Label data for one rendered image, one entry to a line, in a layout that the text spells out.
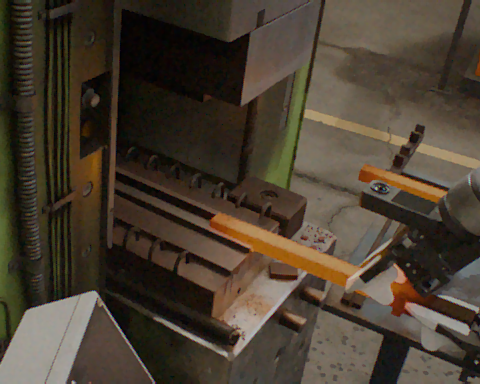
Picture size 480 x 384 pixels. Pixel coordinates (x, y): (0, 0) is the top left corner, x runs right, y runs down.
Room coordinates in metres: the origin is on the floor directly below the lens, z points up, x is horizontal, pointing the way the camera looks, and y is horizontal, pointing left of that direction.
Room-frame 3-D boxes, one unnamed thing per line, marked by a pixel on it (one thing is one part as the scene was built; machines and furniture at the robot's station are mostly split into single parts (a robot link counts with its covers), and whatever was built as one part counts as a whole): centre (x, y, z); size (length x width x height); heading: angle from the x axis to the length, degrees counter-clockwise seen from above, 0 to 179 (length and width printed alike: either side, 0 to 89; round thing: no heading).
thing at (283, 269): (0.94, -0.13, 0.92); 0.04 x 0.03 x 0.01; 94
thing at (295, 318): (0.88, -0.16, 0.87); 0.04 x 0.03 x 0.03; 62
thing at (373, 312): (1.23, -0.46, 0.71); 0.40 x 0.30 x 0.02; 156
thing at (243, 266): (0.98, 0.12, 0.96); 0.42 x 0.20 x 0.09; 62
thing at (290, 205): (1.07, -0.10, 0.95); 0.12 x 0.08 x 0.06; 62
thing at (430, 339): (0.75, -0.33, 0.99); 0.09 x 0.03 x 0.06; 65
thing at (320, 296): (0.95, -0.19, 0.87); 0.04 x 0.03 x 0.03; 62
